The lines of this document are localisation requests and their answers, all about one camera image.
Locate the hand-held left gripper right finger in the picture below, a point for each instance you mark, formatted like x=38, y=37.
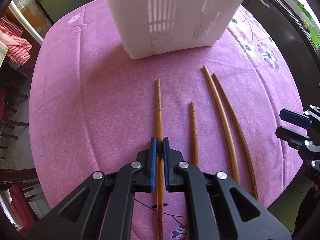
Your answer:
x=166, y=165

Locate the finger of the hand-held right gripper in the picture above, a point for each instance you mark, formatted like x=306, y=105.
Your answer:
x=291, y=136
x=296, y=118

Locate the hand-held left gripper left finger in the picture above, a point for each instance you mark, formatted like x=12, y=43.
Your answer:
x=153, y=165

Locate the brown ridged wooden chopstick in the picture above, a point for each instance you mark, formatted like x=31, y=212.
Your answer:
x=159, y=110
x=193, y=135

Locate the dark smooth wooden chopstick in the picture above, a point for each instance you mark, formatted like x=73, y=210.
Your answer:
x=239, y=130

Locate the light smooth wooden chopstick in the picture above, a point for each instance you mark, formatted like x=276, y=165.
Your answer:
x=226, y=127

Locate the white plastic utensil holder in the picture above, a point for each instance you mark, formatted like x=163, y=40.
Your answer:
x=130, y=17

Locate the person's right forearm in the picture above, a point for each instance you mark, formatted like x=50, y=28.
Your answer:
x=308, y=212

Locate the green container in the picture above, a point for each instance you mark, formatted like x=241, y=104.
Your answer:
x=313, y=32

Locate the pink floral tablecloth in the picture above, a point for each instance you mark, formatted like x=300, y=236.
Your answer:
x=87, y=105

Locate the dark lower cabinets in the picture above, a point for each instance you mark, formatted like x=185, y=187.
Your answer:
x=275, y=25

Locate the red cushioned wooden chair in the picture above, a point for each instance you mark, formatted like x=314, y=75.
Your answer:
x=20, y=205

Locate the dark wooden chair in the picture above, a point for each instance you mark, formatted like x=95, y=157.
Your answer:
x=10, y=110

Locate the green lower cabinets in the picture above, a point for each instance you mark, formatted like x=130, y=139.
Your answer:
x=70, y=2

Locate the red checked apron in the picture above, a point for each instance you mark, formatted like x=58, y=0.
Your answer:
x=15, y=45

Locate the painted glass sliding door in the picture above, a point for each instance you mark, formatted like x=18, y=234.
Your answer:
x=27, y=22

